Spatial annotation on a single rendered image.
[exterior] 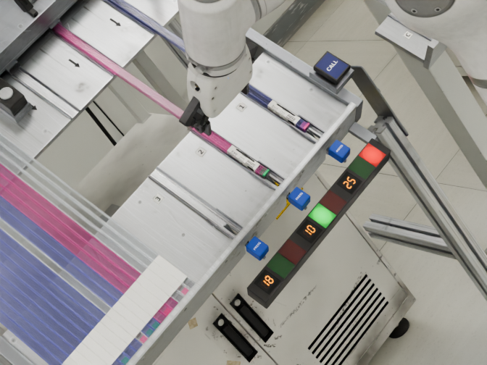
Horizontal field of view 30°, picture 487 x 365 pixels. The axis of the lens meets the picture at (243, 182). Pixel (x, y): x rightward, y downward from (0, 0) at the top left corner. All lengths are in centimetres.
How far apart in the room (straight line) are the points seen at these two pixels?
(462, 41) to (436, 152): 164
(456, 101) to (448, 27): 93
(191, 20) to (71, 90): 53
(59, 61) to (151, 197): 32
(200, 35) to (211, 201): 41
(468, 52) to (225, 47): 32
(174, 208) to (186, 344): 41
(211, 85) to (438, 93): 74
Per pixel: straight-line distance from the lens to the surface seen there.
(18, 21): 167
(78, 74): 165
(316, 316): 199
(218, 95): 130
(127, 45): 167
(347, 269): 202
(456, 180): 252
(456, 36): 102
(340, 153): 152
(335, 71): 156
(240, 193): 150
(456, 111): 192
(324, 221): 149
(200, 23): 115
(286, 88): 159
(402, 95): 301
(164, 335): 143
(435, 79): 187
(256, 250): 145
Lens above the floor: 145
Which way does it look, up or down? 27 degrees down
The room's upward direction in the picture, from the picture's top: 39 degrees counter-clockwise
